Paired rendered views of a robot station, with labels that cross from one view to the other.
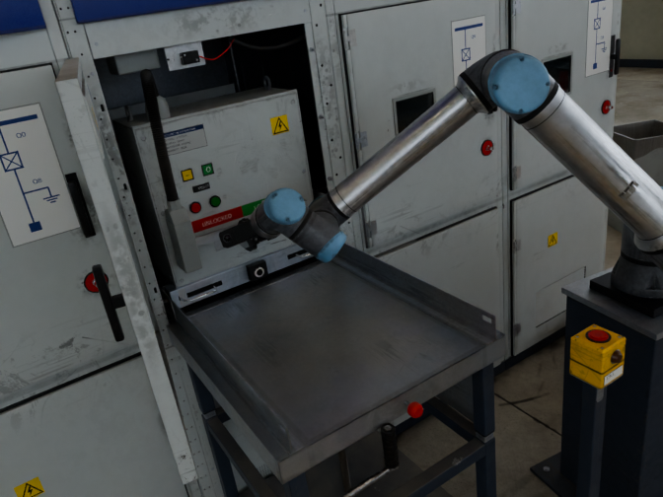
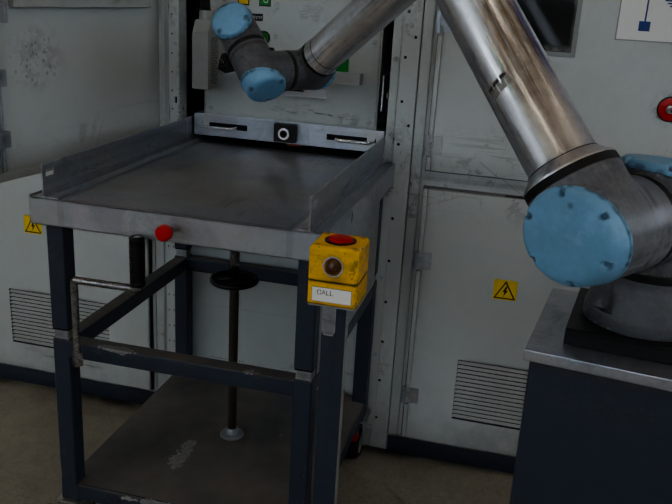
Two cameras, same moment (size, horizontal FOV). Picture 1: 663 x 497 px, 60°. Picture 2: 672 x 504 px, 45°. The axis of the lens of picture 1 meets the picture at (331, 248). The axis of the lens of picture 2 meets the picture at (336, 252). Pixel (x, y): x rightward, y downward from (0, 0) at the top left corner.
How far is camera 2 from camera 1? 1.40 m
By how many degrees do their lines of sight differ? 40
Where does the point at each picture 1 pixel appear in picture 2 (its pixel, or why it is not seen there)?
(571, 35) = not seen: outside the picture
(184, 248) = (196, 60)
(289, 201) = (232, 15)
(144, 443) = (125, 246)
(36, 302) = not seen: hidden behind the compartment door
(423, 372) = (212, 216)
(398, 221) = (477, 153)
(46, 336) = not seen: hidden behind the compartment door
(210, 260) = (244, 100)
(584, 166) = (457, 34)
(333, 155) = (407, 31)
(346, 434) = (99, 217)
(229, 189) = (282, 30)
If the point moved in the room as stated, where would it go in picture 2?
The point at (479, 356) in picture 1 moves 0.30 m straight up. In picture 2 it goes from (281, 238) to (287, 74)
